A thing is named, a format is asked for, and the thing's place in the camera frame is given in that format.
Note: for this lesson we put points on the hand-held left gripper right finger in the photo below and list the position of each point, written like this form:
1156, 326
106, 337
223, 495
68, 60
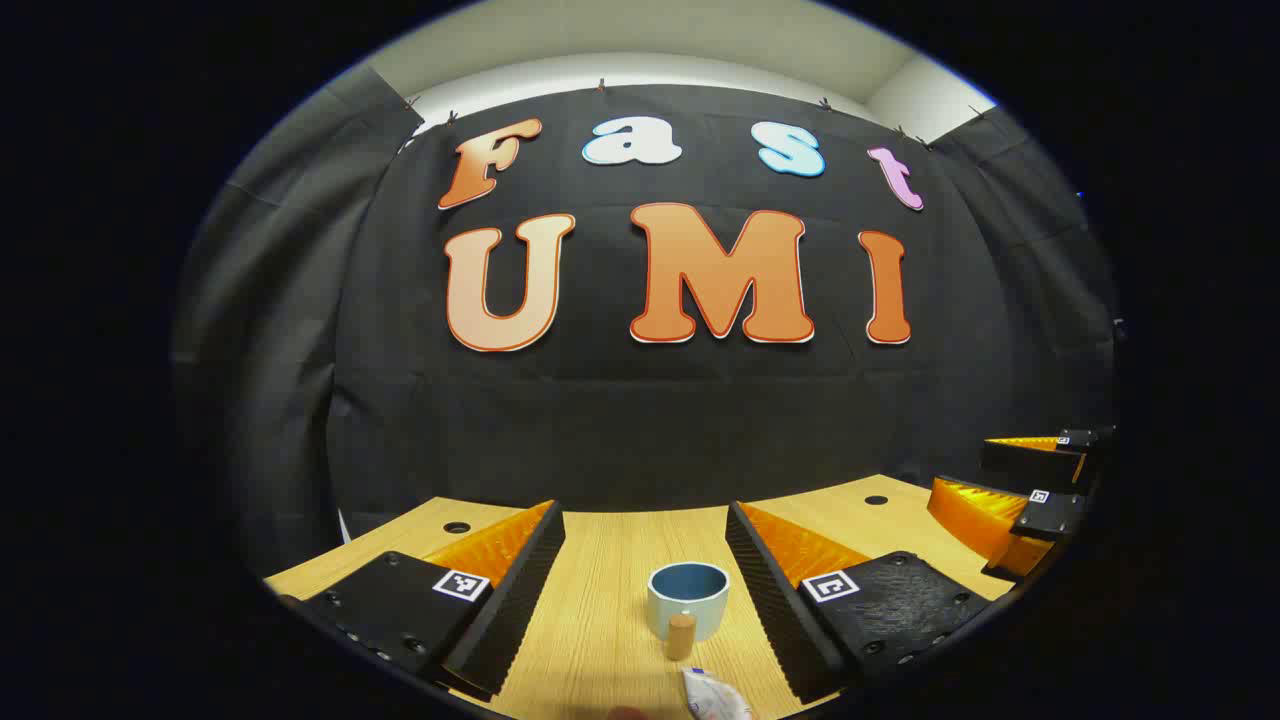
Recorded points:
775, 600

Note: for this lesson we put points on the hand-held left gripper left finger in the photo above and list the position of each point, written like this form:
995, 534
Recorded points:
505, 610

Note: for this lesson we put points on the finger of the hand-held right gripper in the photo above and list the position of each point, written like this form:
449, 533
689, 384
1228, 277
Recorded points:
975, 515
1030, 465

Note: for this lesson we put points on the white toothpaste tube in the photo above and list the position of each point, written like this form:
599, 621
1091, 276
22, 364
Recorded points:
712, 695

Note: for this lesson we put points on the wooden desktop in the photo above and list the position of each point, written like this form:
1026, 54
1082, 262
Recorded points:
600, 610

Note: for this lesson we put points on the black backdrop cloth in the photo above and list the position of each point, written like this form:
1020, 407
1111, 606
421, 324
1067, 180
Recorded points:
640, 420

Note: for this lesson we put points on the black side curtain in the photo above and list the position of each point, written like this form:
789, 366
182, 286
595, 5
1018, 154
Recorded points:
260, 330
1045, 230

